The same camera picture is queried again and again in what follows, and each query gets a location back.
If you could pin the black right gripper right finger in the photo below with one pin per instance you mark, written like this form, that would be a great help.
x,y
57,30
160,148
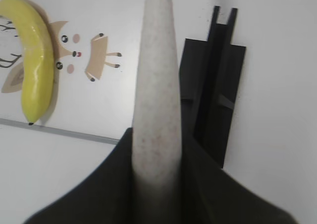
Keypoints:
x,y
203,192

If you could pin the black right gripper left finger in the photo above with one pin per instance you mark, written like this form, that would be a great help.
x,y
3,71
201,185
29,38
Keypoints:
x,y
123,189

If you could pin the white-handled kitchen knife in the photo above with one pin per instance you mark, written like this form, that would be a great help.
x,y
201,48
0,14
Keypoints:
x,y
156,148

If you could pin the yellow plastic banana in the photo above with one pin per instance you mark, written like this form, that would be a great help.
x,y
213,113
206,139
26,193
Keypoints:
x,y
38,57

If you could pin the black knife stand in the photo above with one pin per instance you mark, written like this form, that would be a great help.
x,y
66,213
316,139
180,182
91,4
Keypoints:
x,y
209,75

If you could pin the grey-rimmed deer cutting board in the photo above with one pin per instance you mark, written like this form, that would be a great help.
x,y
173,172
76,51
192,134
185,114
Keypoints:
x,y
94,86

